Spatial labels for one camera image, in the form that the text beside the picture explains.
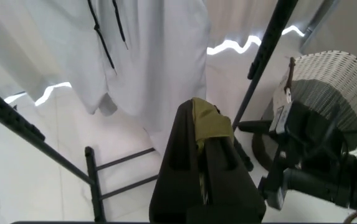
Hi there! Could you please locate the white laundry basket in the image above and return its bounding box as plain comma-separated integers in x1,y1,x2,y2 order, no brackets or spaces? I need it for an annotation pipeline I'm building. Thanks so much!
252,50,357,172

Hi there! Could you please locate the green garment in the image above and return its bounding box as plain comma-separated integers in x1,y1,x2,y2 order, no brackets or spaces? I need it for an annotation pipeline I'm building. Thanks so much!
191,97,235,153

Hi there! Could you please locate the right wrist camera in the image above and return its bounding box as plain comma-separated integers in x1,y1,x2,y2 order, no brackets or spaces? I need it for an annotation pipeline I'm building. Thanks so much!
268,99,349,175

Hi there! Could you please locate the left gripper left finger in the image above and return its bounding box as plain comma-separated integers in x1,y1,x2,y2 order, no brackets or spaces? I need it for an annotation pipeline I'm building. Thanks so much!
149,99,204,223

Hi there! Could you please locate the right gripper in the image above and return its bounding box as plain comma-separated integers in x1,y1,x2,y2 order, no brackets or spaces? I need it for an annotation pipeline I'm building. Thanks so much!
238,119,355,212

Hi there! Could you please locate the white curtain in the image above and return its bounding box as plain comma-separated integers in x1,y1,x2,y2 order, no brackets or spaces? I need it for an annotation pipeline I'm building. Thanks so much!
0,0,325,103

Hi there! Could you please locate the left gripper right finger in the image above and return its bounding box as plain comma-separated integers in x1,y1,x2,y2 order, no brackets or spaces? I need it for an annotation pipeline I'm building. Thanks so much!
187,135,267,223

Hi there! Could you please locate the black clothes rack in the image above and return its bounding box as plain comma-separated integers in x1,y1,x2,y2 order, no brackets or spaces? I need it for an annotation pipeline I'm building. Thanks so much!
0,0,300,222

